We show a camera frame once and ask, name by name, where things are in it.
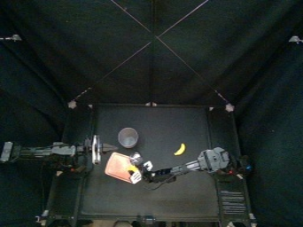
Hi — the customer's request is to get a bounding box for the pink square plate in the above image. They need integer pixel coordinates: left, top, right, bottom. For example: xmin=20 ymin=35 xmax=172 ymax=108
xmin=104 ymin=152 xmax=138 ymax=184

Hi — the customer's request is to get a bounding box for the grey plastic cup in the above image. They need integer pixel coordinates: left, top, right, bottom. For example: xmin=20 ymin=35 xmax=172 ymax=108
xmin=118 ymin=127 xmax=140 ymax=149

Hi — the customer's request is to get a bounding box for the yellow toy banana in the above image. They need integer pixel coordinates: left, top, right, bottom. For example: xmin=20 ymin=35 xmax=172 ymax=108
xmin=172 ymin=143 xmax=187 ymax=157

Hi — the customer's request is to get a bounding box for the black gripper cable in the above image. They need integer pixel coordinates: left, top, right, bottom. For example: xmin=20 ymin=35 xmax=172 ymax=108
xmin=142 ymin=176 xmax=178 ymax=192

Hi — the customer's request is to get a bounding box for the silver table edge bracket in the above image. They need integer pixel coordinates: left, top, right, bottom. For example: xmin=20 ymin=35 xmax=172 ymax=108
xmin=35 ymin=208 xmax=51 ymax=227
xmin=142 ymin=215 xmax=158 ymax=227
xmin=247 ymin=213 xmax=259 ymax=227

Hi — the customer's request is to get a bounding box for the thin diagonal brace string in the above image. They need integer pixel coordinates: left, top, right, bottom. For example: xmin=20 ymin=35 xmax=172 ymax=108
xmin=72 ymin=0 xmax=211 ymax=103
xmin=110 ymin=0 xmax=231 ymax=106

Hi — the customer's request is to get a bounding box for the silver frame clamp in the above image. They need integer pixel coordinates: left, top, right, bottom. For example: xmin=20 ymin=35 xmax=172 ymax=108
xmin=287 ymin=35 xmax=303 ymax=45
xmin=0 ymin=34 xmax=24 ymax=43

